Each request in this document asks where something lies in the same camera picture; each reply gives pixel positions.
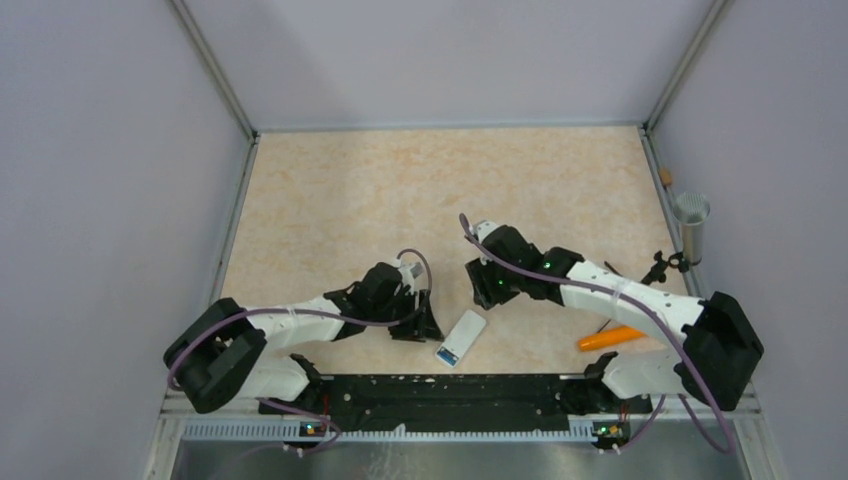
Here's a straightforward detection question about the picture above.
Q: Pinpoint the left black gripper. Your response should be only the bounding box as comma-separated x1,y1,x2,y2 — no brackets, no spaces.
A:
370,289,444,343

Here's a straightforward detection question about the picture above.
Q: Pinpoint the white remote control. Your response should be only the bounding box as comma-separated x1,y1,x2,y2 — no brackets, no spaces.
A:
435,310,488,368

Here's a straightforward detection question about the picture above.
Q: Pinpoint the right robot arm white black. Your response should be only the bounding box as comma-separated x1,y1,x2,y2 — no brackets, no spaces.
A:
460,217,764,415

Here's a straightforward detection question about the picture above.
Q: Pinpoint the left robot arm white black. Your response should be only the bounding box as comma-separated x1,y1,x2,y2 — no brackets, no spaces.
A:
163,258,432,414

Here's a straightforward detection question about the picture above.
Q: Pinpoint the orange carrot toy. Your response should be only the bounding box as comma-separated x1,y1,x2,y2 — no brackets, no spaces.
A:
577,326,645,352

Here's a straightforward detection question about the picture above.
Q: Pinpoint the small cork piece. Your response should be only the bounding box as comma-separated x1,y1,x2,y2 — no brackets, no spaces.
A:
657,168,673,188

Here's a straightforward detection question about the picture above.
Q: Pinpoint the silver metal cylinder cup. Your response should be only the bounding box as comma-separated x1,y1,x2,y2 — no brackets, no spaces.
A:
672,192,711,265

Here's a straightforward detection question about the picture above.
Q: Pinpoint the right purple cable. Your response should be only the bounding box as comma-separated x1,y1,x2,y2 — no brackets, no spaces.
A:
458,213,738,456

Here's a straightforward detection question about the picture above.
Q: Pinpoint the purple cable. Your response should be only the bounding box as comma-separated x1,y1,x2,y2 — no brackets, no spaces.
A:
458,213,738,456
166,248,435,392

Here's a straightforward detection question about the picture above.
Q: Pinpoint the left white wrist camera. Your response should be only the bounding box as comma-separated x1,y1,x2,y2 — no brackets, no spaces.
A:
394,259,425,293

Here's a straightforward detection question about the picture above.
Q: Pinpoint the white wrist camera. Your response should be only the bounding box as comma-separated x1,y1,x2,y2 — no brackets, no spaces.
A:
394,259,425,293
472,220,501,243

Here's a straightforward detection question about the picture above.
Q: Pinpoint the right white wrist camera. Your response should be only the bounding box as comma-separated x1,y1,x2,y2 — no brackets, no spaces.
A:
472,220,501,243

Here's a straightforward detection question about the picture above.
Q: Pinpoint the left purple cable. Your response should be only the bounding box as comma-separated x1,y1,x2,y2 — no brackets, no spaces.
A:
166,248,435,392

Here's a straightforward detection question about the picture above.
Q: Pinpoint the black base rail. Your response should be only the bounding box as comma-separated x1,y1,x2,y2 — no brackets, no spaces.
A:
291,374,653,433

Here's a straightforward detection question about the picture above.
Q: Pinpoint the black clamp mount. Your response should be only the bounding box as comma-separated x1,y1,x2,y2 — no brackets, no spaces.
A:
640,251,692,285

